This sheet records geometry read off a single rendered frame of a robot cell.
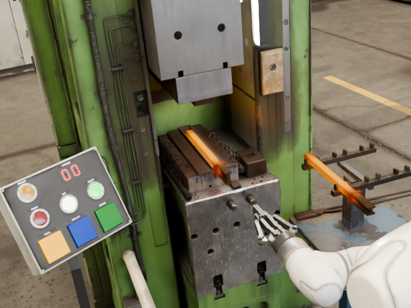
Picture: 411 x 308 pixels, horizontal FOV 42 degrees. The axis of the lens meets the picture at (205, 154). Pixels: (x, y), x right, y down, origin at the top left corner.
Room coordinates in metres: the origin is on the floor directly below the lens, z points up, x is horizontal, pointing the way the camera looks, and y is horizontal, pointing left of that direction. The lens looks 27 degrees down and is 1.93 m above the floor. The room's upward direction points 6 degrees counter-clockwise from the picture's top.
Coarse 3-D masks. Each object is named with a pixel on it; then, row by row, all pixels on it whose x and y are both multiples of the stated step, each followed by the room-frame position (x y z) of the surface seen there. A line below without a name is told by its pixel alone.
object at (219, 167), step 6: (186, 132) 2.04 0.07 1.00; (192, 132) 2.03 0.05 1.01; (192, 138) 1.97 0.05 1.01; (198, 138) 1.96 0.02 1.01; (198, 144) 1.91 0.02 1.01; (204, 144) 1.90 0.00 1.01; (204, 150) 1.85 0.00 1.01; (210, 150) 1.84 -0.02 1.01; (210, 156) 1.79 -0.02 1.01; (216, 156) 1.79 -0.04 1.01; (210, 162) 1.77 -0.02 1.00; (216, 162) 1.74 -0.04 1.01; (222, 162) 1.73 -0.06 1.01; (216, 168) 1.71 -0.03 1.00; (222, 168) 1.67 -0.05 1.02; (228, 168) 1.67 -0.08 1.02; (222, 174) 1.68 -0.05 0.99; (228, 174) 1.63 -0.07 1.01; (228, 180) 1.63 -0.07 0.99
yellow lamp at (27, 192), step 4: (24, 188) 1.38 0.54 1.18; (28, 188) 1.38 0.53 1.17; (32, 188) 1.39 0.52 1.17; (20, 192) 1.36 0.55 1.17; (24, 192) 1.37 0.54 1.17; (28, 192) 1.37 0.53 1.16; (32, 192) 1.38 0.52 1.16; (24, 196) 1.36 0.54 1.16; (28, 196) 1.37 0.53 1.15; (32, 196) 1.37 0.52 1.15
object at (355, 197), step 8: (312, 160) 1.74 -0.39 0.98; (320, 168) 1.67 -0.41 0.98; (328, 168) 1.67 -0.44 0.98; (328, 176) 1.61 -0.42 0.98; (336, 176) 1.60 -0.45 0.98; (344, 184) 1.55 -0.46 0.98; (344, 192) 1.51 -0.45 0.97; (352, 192) 1.48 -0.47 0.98; (360, 192) 1.48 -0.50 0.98; (352, 200) 1.47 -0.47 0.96; (360, 200) 1.43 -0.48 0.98; (368, 200) 1.43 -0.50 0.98; (360, 208) 1.42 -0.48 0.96; (368, 208) 1.38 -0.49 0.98
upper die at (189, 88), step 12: (204, 72) 1.72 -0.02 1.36; (216, 72) 1.73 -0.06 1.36; (228, 72) 1.74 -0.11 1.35; (168, 84) 1.79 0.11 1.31; (180, 84) 1.69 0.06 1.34; (192, 84) 1.70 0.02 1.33; (204, 84) 1.72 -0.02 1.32; (216, 84) 1.73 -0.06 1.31; (228, 84) 1.74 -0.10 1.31; (180, 96) 1.69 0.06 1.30; (192, 96) 1.70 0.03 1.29; (204, 96) 1.72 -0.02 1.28; (216, 96) 1.73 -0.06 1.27
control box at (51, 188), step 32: (64, 160) 1.49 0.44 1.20; (96, 160) 1.54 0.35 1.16; (0, 192) 1.34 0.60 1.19; (64, 192) 1.43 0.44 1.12; (32, 224) 1.32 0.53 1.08; (64, 224) 1.36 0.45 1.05; (96, 224) 1.41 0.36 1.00; (128, 224) 1.46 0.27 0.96; (32, 256) 1.27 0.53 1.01; (64, 256) 1.30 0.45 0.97
